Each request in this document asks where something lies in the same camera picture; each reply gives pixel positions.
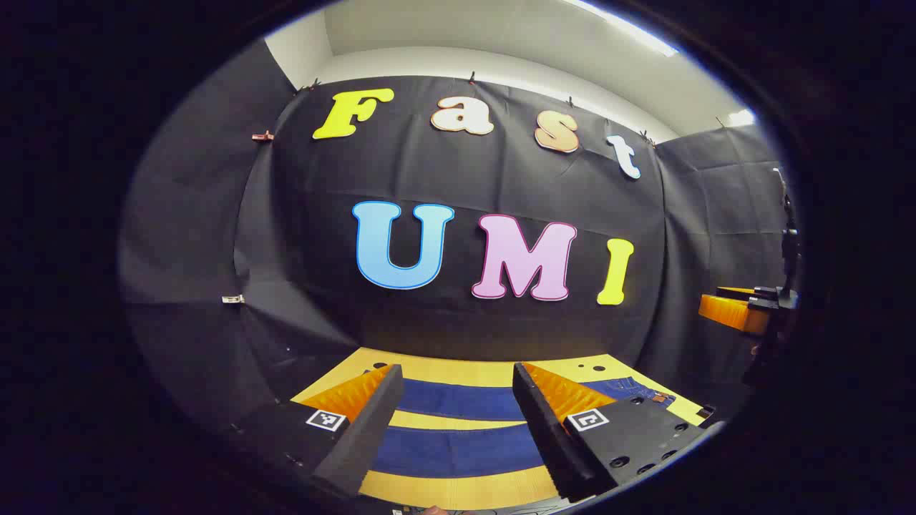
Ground black backdrop cloth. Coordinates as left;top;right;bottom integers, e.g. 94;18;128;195
118;39;796;437

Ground blue denim jeans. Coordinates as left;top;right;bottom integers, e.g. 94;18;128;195
361;368;677;480

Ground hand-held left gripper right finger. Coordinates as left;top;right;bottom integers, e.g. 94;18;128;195
512;361;716;504

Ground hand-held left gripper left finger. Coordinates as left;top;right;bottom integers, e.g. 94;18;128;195
228;363;405;499

